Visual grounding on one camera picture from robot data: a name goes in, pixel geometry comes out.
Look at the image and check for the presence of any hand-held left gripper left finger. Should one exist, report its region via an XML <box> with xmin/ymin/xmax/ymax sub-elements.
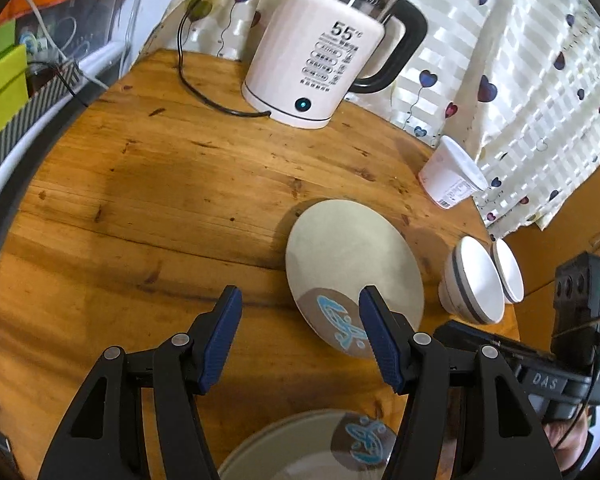
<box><xmin>37</xmin><ymin>285</ymin><xmax>243</xmax><ymax>480</ymax></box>

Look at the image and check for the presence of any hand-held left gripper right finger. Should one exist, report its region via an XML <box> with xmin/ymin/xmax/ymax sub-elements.
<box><xmin>358</xmin><ymin>285</ymin><xmax>563</xmax><ymax>480</ymax></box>

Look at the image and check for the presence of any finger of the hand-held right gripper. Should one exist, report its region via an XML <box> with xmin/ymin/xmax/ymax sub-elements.
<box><xmin>432</xmin><ymin>321</ymin><xmax>513</xmax><ymax>361</ymax></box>

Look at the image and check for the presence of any white bowl with grey stripe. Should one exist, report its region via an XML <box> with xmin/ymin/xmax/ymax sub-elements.
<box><xmin>438</xmin><ymin>236</ymin><xmax>505</xmax><ymax>324</ymax></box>
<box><xmin>490</xmin><ymin>238</ymin><xmax>525</xmax><ymax>305</ymax></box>

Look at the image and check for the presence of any white plate with blue print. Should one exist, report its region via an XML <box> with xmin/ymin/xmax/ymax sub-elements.
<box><xmin>285</xmin><ymin>199</ymin><xmax>425</xmax><ymax>359</ymax></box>
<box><xmin>217</xmin><ymin>408</ymin><xmax>401</xmax><ymax>480</ymax></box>

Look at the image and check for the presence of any person's right hand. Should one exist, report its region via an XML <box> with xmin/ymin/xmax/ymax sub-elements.
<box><xmin>542</xmin><ymin>410</ymin><xmax>597</xmax><ymax>476</ymax></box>

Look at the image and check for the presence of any wooden cabinet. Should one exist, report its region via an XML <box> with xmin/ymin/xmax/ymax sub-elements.
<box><xmin>490</xmin><ymin>160</ymin><xmax>600</xmax><ymax>301</ymax></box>

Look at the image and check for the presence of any white yogurt cup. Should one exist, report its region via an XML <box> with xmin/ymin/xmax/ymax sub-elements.
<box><xmin>419</xmin><ymin>135</ymin><xmax>488</xmax><ymax>210</ymax></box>

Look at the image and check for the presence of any heart print curtain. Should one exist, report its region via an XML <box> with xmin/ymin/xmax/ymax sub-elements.
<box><xmin>145</xmin><ymin>0</ymin><xmax>600</xmax><ymax>241</ymax></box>

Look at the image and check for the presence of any white electric kettle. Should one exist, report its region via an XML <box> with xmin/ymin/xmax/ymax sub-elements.
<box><xmin>241</xmin><ymin>0</ymin><xmax>428</xmax><ymax>130</ymax></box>

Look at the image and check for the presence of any striped box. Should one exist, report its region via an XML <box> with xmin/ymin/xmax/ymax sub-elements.
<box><xmin>0</xmin><ymin>60</ymin><xmax>83</xmax><ymax>196</ymax></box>

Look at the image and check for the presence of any green box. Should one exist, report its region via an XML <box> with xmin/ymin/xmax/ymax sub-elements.
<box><xmin>0</xmin><ymin>24</ymin><xmax>31</xmax><ymax>157</ymax></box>

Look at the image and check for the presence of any black kettle power cable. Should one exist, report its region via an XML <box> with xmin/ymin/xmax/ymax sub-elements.
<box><xmin>177</xmin><ymin>0</ymin><xmax>272</xmax><ymax>119</ymax></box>

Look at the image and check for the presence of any white cable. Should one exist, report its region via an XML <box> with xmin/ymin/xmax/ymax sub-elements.
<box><xmin>17</xmin><ymin>0</ymin><xmax>153</xmax><ymax>88</ymax></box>

